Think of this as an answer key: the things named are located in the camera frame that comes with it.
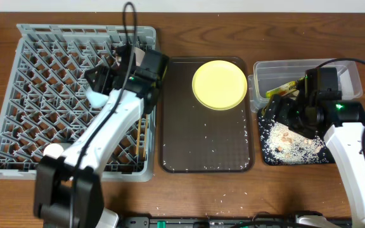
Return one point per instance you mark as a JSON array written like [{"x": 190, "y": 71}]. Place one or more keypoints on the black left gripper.
[{"x": 102, "y": 75}]

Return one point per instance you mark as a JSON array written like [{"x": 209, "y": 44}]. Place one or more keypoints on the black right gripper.
[{"x": 285, "y": 105}]

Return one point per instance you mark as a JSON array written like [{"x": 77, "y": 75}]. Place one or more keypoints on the light blue bowl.
[{"x": 96, "y": 99}]

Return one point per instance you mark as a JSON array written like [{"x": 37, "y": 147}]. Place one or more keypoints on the green snack wrapper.
[{"x": 287, "y": 89}]

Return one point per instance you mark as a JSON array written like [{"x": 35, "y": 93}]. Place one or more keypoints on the white bowl with food scraps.
[{"x": 139, "y": 55}]

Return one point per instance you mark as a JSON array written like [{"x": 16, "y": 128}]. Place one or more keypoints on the wooden chopstick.
[
  {"x": 145, "y": 135},
  {"x": 138, "y": 139}
]

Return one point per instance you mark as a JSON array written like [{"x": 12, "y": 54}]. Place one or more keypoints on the yellow round plate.
[{"x": 219, "y": 85}]

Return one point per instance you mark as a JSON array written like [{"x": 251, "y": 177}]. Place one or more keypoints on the white plastic cup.
[{"x": 53, "y": 150}]

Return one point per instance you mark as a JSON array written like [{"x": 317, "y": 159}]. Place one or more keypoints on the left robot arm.
[{"x": 68, "y": 190}]

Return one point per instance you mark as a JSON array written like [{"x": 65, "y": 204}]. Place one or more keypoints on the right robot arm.
[{"x": 320, "y": 111}]

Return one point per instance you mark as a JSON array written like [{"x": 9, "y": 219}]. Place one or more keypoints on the black waste tray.
[{"x": 312, "y": 131}]

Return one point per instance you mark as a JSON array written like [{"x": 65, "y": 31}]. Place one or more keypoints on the clear plastic waste bin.
[{"x": 268, "y": 75}]

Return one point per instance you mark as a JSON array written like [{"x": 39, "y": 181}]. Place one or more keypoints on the grey plastic dishwasher rack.
[{"x": 45, "y": 100}]

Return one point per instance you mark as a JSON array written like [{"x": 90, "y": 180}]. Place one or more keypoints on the pile of rice scraps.
[{"x": 281, "y": 146}]

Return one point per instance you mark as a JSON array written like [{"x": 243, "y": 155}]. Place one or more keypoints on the dark brown serving tray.
[{"x": 194, "y": 138}]

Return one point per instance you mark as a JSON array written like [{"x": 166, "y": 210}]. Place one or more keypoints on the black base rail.
[{"x": 173, "y": 222}]

